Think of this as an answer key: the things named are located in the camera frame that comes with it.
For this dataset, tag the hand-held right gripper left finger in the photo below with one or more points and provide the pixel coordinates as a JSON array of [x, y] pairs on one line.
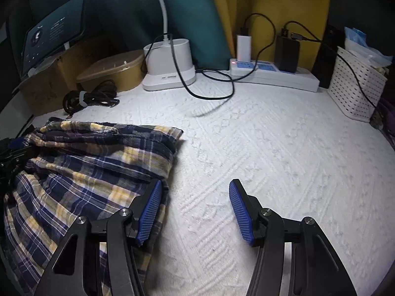
[[151, 212]]

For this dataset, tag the white desk lamp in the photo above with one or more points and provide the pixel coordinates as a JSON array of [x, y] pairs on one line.
[[166, 64]]

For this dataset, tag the brown cardboard box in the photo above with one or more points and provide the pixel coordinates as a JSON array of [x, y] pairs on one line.
[[46, 89]]

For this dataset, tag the yellow curtain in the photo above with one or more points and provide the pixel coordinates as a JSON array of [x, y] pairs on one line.
[[277, 0]]

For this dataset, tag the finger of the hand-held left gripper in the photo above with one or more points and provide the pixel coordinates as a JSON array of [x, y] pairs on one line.
[[18, 148]]

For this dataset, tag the brown lidded food container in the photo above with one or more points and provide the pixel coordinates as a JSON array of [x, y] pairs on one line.
[[108, 74]]

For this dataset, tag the purple cloth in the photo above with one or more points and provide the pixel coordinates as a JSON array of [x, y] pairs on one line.
[[388, 114]]

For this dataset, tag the dark window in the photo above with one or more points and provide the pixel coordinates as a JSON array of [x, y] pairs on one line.
[[327, 52]]

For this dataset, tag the black charger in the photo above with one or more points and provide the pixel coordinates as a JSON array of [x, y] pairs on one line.
[[287, 52]]

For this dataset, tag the blue white plastic bags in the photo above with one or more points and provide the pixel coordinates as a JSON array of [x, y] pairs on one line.
[[361, 46]]

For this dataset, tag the white textured tablecloth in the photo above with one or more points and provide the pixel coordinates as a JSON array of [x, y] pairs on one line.
[[262, 145]]

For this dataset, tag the teal curtain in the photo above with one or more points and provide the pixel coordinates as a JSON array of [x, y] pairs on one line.
[[191, 12]]

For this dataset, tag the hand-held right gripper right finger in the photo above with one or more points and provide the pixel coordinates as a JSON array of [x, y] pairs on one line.
[[242, 212]]

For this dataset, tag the white power strip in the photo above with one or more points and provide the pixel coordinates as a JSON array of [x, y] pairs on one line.
[[277, 78]]

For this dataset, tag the black tablet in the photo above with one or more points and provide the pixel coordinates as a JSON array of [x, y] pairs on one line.
[[52, 34]]

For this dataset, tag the blue yellow plaid pants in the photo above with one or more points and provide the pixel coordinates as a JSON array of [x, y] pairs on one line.
[[77, 175]]

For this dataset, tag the white perforated basket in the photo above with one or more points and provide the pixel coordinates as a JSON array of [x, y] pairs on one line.
[[355, 83]]

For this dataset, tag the white charger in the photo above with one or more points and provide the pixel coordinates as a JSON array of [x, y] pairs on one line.
[[243, 47]]

